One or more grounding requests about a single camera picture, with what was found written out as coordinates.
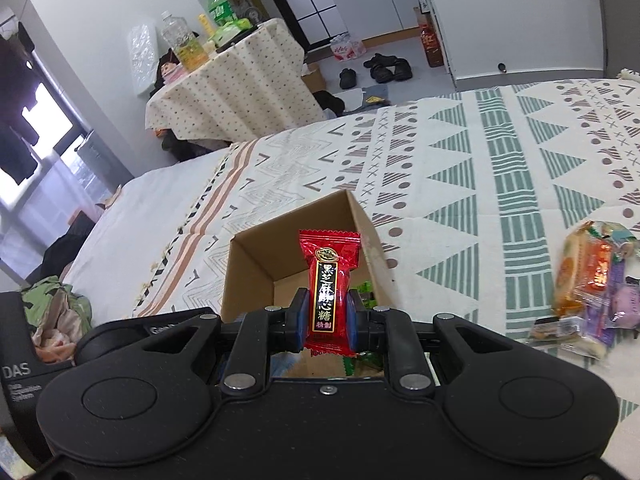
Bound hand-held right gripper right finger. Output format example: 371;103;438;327
344;287;502;393

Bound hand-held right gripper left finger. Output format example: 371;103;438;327
141;287;311;393

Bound red candy packet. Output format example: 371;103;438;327
298;229;362;359

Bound brown cardboard box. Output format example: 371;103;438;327
220;190;402;377

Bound green snack packet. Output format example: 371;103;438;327
349;351;387;377
356;281;382;312

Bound patterned blanket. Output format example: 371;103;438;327
60;77;640;480

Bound small dark snack packet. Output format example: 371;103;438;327
530;316;584;344

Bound black bag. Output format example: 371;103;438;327
312;90;347;117

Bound grey-blue cloth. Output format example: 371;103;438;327
359;82;391;109

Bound orange clear pastry packet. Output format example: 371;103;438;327
552;224;617;319

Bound pale yellow snack packet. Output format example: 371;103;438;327
559;329;621;361

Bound table with dotted tablecloth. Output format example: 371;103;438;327
145;17;326;144

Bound open cardboard carton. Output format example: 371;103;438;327
299;62;326;96

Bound pair of black shoes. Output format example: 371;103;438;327
363;52;414;83

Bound purple snack packet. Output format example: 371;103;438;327
602;278;640;332

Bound pink tissue multipack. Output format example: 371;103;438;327
329;32;366;61

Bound teal snack packet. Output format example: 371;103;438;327
587;220;639;262

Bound hanging dark clothes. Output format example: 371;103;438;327
0;20;42;187

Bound dark-haired doll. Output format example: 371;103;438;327
154;52;184;92

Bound yellow oil bottle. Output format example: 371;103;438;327
175;35;209;74

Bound red-brown drink bottle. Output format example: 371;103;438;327
418;12;446;69

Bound green tissue pack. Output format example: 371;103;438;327
212;18;254;47

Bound white plastic-wrapped panel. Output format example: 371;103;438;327
127;16;161;97

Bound white cabinet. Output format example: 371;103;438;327
322;0;422;44

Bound green soda bottle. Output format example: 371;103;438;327
202;0;237;29

